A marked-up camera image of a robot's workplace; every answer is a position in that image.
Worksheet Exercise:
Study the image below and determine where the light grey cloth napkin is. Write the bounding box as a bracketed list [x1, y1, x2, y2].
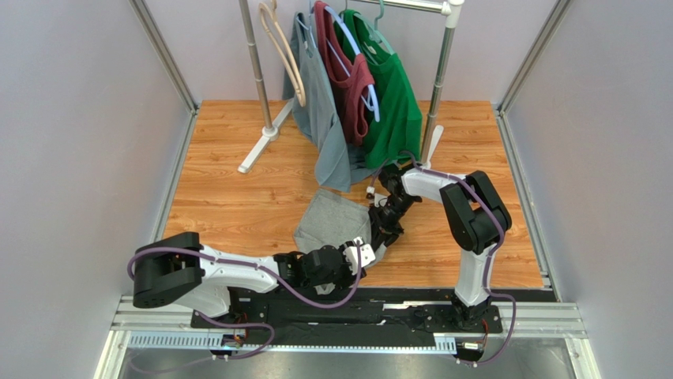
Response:
[291, 188, 388, 295]

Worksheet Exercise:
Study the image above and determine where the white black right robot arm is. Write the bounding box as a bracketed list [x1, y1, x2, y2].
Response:
[369, 166, 512, 313]

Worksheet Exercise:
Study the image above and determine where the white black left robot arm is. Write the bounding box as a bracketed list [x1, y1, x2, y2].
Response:
[127, 232, 375, 318]

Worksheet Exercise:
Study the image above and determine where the blue-grey hanging shirt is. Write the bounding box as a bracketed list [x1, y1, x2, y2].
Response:
[289, 12, 374, 193]

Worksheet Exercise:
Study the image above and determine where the green hanging shirt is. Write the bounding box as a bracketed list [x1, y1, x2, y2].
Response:
[340, 9, 423, 169]

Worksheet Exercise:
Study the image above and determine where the white clothes rack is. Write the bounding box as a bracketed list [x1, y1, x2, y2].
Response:
[237, 0, 466, 174]

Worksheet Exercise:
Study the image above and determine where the light blue hanger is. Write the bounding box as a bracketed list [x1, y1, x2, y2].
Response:
[308, 1, 382, 127]

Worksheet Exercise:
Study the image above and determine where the maroon hanging shirt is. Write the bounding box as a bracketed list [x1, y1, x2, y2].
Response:
[313, 1, 374, 146]

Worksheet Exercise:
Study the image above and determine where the wooden hanger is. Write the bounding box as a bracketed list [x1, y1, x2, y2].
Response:
[258, 0, 306, 107]

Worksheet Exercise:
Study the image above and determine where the teal green hanger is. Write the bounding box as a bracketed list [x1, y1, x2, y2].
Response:
[354, 0, 396, 54]

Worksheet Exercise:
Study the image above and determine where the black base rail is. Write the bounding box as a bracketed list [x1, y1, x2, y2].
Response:
[188, 287, 554, 348]

